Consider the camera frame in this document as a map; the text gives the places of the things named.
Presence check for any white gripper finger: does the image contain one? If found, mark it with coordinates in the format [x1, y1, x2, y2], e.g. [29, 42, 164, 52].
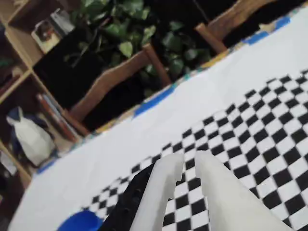
[194, 151, 294, 231]

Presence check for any black-and-white gripper finger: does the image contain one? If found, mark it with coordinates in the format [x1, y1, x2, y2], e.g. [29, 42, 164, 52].
[100, 153, 185, 231]

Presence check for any blue round box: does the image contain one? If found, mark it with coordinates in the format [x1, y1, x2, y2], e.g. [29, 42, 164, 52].
[56, 210, 104, 231]

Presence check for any white checkerboard paper mat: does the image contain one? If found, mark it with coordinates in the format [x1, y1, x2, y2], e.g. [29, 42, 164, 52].
[7, 4, 308, 231]

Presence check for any blue tape strip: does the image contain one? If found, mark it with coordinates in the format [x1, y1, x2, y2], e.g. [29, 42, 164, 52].
[133, 86, 175, 118]
[37, 158, 58, 174]
[243, 31, 269, 46]
[274, 18, 292, 31]

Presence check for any wooden chair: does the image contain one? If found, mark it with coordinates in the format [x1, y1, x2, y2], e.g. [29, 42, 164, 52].
[61, 44, 173, 137]
[194, 0, 289, 53]

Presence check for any blue and white penguin figure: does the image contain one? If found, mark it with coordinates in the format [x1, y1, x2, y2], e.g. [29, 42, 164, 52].
[6, 107, 56, 167]

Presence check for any green leafy plant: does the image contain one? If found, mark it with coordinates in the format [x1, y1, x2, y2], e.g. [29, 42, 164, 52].
[64, 0, 212, 97]

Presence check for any small picture card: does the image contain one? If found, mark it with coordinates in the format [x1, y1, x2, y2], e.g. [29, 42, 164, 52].
[31, 20, 62, 53]
[50, 8, 75, 37]

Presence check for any wooden bookshelf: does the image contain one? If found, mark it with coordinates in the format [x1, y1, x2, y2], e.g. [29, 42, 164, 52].
[0, 0, 92, 193]

